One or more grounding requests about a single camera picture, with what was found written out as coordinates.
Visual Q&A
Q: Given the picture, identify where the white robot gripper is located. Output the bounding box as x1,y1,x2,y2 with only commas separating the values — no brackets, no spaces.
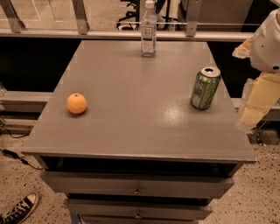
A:
232,10,280,126

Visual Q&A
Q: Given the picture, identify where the green soda can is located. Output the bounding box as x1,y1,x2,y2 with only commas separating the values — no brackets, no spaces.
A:
190,66,221,110

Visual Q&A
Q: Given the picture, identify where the black office chair base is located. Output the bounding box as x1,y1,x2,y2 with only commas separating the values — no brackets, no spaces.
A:
115,0,178,31

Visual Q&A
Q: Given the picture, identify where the clear plastic water bottle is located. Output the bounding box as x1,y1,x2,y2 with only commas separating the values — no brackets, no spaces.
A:
141,0,157,57

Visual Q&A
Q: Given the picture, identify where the grey drawer cabinet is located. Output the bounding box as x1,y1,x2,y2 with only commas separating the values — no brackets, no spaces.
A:
23,40,256,224

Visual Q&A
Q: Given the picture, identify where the metal glass railing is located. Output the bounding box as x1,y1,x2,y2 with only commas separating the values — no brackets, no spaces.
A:
0,0,279,42

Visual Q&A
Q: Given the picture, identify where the orange fruit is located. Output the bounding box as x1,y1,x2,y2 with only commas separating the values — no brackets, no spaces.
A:
66,93,88,115

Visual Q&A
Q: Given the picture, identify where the upper grey drawer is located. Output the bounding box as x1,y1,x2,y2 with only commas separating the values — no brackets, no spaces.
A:
41,171,234,199

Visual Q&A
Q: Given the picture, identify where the grey drawer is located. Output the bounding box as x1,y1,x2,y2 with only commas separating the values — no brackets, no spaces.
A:
41,171,234,199
64,199,212,221

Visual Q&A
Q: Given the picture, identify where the lower grey drawer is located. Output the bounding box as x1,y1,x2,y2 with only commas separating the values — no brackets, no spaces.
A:
64,199,212,221

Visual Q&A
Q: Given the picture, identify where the black white sneaker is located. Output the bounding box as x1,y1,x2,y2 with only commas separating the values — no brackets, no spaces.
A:
0,192,39,224

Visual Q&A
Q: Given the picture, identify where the black floor cable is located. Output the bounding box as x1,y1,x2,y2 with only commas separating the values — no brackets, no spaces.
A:
0,125,44,171

